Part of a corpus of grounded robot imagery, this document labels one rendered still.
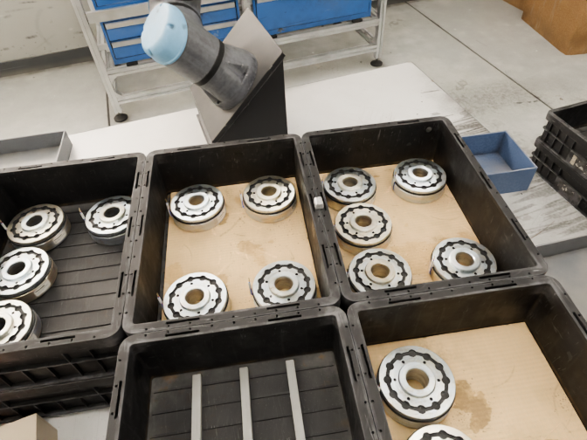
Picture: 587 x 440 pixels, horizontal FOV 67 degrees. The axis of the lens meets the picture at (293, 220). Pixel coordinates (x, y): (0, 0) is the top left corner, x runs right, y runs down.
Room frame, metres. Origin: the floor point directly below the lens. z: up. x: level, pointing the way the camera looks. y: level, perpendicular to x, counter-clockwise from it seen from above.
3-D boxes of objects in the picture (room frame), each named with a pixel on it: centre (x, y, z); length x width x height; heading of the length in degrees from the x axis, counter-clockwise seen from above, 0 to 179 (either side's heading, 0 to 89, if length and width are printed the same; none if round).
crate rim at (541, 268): (0.54, -0.19, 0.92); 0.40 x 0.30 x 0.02; 5
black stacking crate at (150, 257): (0.51, 0.11, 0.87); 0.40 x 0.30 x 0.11; 5
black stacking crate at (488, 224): (0.54, -0.19, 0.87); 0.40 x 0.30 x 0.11; 5
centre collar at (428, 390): (0.24, -0.15, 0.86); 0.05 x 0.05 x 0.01
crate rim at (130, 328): (0.51, 0.11, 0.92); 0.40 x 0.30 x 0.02; 5
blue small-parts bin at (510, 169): (0.82, -0.46, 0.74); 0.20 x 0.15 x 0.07; 96
